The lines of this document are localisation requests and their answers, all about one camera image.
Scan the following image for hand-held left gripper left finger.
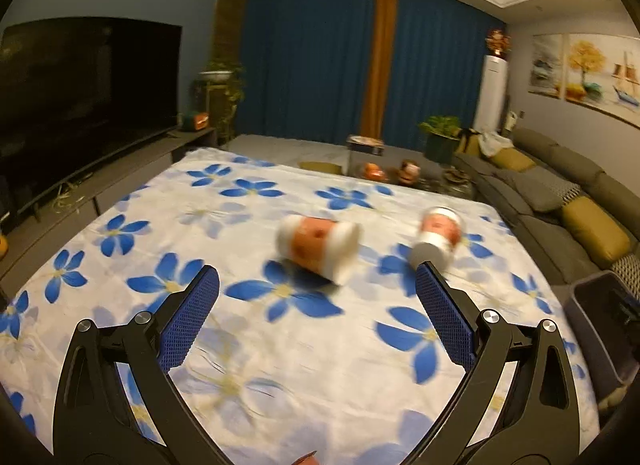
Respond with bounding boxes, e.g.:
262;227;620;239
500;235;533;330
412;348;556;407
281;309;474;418
52;264;237;465

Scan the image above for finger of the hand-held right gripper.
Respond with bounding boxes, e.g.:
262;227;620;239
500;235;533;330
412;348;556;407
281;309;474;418
618;290;640;332

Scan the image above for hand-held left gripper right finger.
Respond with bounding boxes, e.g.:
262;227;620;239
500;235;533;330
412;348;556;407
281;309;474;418
406;259;590;465

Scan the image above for grey plastic bin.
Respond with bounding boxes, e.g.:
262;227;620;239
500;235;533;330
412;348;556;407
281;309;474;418
565;270;640;402

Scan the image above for face print paper cup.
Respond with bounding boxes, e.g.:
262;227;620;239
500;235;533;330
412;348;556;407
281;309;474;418
409;206;464;272

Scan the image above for orange and white paper cup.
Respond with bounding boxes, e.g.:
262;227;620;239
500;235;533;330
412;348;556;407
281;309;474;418
276;214;364;287

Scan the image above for black white patterned cushion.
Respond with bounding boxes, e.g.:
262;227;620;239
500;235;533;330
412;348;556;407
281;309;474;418
542;172;581;204
610;252;640;292

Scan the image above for large yellow cushion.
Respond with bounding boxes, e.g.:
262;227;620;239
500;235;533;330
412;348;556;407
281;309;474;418
560;194;632;269

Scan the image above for blue flower print blanket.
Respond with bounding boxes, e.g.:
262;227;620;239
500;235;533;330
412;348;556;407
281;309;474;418
0;147;601;465

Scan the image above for grey sectional sofa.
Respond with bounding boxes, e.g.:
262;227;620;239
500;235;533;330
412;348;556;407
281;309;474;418
452;125;640;297

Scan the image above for round figure doll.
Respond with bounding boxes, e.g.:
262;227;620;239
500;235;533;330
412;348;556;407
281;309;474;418
397;158;422;186

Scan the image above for grey cushion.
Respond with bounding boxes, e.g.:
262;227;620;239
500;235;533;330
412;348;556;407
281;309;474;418
514;174;564;214

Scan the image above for grey television stand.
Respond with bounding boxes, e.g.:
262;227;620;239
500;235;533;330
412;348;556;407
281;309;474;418
0;127;219;287

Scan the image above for dark green plant pot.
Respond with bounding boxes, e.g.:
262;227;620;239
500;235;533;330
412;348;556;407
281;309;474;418
424;134;460;164

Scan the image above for small yellow cushion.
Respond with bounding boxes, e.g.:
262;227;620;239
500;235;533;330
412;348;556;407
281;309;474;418
492;148;536;172

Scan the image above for pale straw strands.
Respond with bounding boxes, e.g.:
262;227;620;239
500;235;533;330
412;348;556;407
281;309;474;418
49;174;97;212

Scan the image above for black cloth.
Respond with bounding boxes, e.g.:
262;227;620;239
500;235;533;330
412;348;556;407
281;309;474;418
457;128;484;154

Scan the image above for white cloth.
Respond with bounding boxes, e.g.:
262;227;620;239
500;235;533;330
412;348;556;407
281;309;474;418
479;132;514;156

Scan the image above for grey coffee table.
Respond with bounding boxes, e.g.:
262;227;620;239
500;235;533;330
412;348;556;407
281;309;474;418
224;133;482;196

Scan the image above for printed tin box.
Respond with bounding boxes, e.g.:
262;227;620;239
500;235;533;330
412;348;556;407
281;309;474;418
347;134;386;154

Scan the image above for leafy green potted plant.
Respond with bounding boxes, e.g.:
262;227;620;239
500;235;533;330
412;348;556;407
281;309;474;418
418;115;461;138

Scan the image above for brown cardboard piece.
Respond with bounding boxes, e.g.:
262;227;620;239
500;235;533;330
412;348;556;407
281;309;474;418
298;160;342;176

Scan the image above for small orange device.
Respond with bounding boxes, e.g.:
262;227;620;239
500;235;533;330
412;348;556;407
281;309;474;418
179;112;211;132

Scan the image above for tall gold plant stand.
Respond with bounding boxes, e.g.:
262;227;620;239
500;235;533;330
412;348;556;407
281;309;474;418
207;82;236;144

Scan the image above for trailing green vine plant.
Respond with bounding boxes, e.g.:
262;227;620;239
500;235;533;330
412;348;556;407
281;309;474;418
204;60;246;139

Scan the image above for white standing air conditioner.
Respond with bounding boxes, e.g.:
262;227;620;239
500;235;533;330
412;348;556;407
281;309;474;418
473;55;509;134

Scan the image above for black flat television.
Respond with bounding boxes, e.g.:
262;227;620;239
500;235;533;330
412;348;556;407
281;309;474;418
0;17;184;237

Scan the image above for yellow tree sailboat painting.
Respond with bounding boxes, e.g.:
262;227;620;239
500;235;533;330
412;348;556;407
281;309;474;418
563;33;640;122

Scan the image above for narrow landscape painting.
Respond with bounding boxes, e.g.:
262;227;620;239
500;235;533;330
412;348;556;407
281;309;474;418
528;33;569;96

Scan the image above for orange curtain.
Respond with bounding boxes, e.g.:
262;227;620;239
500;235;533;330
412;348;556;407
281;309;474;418
360;0;400;139

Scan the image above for red gold flower ornament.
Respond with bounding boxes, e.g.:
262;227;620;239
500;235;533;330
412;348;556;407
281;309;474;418
487;28;511;57

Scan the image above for wide blue curtain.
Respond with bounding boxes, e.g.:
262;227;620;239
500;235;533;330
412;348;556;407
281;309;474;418
234;0;379;139

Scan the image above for wooden wall panel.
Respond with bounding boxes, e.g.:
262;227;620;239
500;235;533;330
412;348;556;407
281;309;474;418
217;0;252;142

